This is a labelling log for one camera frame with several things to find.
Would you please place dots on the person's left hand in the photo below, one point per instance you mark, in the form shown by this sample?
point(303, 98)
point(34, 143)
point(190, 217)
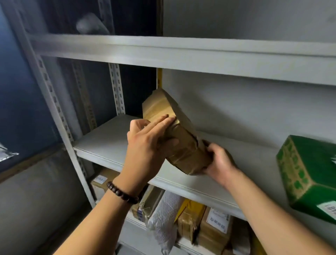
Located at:
point(141, 157)

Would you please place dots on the person's right hand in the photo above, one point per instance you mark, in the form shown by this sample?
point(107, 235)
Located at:
point(221, 165)

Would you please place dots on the plain green cardboard box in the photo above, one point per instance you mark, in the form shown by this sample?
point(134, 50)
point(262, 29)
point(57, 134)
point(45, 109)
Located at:
point(312, 178)

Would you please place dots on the row of parcels shelf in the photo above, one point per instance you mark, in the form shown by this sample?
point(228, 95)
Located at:
point(210, 228)

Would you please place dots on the brown box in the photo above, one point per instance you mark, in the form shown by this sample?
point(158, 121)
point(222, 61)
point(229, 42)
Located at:
point(189, 152)

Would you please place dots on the white paper sheet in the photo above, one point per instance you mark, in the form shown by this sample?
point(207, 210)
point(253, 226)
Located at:
point(6, 153)

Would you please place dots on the person's right forearm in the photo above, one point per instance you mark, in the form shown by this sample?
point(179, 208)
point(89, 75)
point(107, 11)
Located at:
point(275, 218)

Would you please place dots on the white metal shelf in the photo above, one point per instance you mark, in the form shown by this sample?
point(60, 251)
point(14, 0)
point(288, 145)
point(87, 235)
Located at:
point(157, 52)

